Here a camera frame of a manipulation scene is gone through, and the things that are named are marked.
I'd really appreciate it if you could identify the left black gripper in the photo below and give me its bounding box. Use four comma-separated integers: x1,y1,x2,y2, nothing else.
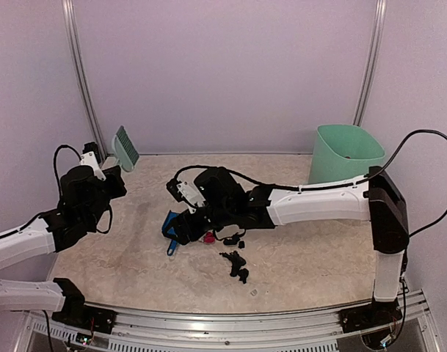
84,165,126,227

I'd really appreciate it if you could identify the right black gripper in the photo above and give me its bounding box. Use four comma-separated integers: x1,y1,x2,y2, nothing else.
161,202,234,245

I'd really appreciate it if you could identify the blue plastic dustpan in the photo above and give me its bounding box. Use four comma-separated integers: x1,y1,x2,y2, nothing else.
161,210,180,257

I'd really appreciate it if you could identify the green hand brush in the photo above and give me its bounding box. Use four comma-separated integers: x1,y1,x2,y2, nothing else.
111,125,139,172

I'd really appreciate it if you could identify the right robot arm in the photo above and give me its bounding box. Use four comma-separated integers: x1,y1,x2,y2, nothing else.
161,165,410,326

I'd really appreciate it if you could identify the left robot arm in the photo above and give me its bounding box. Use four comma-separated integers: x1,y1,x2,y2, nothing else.
0,165,127,326

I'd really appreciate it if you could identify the black paper scrap large lower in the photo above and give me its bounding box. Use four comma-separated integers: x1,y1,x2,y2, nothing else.
219,251,249,284

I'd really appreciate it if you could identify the green plastic waste bin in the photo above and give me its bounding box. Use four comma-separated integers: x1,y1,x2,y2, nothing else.
308,125,385,184

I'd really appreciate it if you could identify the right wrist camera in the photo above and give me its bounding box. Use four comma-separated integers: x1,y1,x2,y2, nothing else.
166,178,205,213

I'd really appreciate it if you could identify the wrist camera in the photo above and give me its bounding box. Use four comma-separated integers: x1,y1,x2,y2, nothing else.
166,178,205,213
80,142,106,181

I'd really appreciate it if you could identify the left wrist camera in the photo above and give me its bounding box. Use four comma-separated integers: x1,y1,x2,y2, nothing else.
80,142,106,181

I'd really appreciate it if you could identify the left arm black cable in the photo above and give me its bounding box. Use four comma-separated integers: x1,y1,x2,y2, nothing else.
53,144,83,191

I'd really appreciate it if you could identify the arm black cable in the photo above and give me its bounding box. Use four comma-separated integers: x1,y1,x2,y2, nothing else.
53,144,83,191
171,128,447,239

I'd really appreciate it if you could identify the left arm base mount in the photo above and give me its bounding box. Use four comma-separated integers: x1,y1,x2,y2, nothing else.
51,300,117,334

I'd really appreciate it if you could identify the aluminium front rail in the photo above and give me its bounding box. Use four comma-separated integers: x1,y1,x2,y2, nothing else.
23,289,435,352

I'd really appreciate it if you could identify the left aluminium frame post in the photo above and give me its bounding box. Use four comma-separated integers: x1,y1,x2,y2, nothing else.
62,0,108,160

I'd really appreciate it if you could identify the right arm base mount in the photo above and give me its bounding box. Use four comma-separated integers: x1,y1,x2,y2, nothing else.
338,298,403,334

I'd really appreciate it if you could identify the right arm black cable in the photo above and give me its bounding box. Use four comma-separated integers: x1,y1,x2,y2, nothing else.
171,128,447,239

